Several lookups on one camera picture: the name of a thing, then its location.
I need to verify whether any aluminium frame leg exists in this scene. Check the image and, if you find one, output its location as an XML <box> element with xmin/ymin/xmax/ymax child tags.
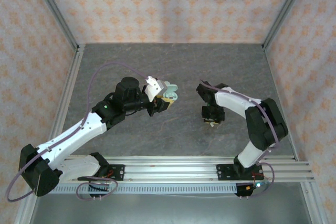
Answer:
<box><xmin>300</xmin><ymin>182</ymin><xmax>324</xmax><ymax>224</ymax></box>
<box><xmin>14</xmin><ymin>195</ymin><xmax>40</xmax><ymax>224</ymax></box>

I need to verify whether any grey slotted cable duct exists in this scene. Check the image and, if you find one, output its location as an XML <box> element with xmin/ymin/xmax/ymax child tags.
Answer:
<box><xmin>54</xmin><ymin>184</ymin><xmax>238</xmax><ymax>195</ymax></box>

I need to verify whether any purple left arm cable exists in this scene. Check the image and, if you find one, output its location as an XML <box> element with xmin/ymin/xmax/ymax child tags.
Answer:
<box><xmin>5</xmin><ymin>62</ymin><xmax>148</xmax><ymax>202</ymax></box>

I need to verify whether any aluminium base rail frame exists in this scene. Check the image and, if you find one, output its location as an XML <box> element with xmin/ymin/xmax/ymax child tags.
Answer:
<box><xmin>59</xmin><ymin>155</ymin><xmax>315</xmax><ymax>183</ymax></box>

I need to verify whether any mint green earbud charging case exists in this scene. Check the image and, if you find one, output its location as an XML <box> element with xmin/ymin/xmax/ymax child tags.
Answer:
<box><xmin>161</xmin><ymin>83</ymin><xmax>180</xmax><ymax>101</ymax></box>

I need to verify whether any aluminium corner post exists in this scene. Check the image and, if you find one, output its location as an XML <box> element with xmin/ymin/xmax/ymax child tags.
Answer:
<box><xmin>27</xmin><ymin>0</ymin><xmax>80</xmax><ymax>51</ymax></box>
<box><xmin>261</xmin><ymin>0</ymin><xmax>314</xmax><ymax>49</ymax></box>

